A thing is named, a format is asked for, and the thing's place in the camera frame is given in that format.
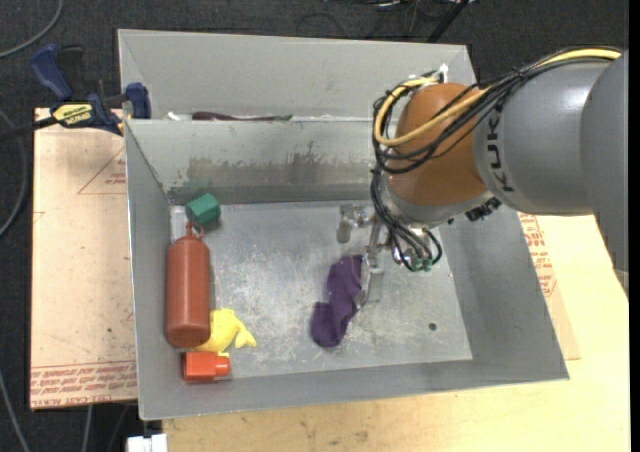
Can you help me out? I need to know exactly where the grey metal bin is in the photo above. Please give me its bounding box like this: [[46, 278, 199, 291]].
[[117, 28, 570, 421]]

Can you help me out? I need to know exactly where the purple sock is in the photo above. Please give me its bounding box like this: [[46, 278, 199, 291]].
[[309, 254, 365, 349]]

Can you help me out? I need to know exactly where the yellow toy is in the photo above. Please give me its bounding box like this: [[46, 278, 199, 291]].
[[192, 308, 258, 356]]

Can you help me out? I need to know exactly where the orange-red block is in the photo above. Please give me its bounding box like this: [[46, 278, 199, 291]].
[[181, 350, 232, 383]]

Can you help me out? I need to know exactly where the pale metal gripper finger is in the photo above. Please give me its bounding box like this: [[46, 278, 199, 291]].
[[363, 253, 386, 303], [336, 204, 366, 244]]

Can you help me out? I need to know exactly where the red-brown bottle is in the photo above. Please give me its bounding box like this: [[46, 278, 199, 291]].
[[164, 222, 212, 349]]

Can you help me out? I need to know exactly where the green block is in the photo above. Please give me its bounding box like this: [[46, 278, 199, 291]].
[[184, 192, 222, 230]]

